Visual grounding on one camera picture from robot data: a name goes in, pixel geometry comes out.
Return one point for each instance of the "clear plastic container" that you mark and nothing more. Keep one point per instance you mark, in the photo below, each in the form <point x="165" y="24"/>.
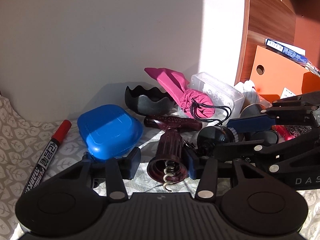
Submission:
<point x="219" y="92"/>

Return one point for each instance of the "black wavy edge bowl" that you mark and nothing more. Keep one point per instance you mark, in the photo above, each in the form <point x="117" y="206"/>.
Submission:
<point x="148" y="101"/>

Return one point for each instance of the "blue patterned box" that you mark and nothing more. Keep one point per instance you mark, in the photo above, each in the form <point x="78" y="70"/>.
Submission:
<point x="293" y="53"/>

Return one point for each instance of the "pink drawstring pouch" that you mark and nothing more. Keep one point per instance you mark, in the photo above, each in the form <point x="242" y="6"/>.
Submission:
<point x="194" y="103"/>

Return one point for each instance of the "wooden shelf cabinet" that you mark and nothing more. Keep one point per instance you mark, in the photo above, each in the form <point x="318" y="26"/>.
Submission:
<point x="292" y="21"/>

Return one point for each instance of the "orange cardboard storage box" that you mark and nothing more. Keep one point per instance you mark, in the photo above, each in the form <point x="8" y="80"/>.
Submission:
<point x="276" y="77"/>

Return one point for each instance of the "black round cap object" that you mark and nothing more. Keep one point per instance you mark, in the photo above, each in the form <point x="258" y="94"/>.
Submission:
<point x="252" y="110"/>

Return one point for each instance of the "blue plastic case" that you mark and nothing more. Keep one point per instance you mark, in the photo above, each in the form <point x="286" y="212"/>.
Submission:
<point x="109" y="131"/>

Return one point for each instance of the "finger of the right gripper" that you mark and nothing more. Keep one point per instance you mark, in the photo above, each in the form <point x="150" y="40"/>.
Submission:
<point x="224" y="143"/>
<point x="252" y="124"/>

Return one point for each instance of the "maroon corkscrew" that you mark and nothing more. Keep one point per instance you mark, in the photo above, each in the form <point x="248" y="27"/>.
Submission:
<point x="170" y="164"/>

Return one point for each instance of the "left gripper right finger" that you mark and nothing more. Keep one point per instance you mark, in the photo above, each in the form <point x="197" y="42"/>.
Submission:
<point x="206" y="171"/>

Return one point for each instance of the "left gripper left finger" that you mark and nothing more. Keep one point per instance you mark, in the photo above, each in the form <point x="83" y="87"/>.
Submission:
<point x="113" y="172"/>

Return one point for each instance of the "red cap black marker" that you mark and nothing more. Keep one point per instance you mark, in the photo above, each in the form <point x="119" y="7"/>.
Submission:
<point x="46" y="157"/>

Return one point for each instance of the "leaf pattern cloth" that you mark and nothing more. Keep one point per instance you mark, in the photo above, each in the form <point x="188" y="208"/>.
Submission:
<point x="22" y="143"/>

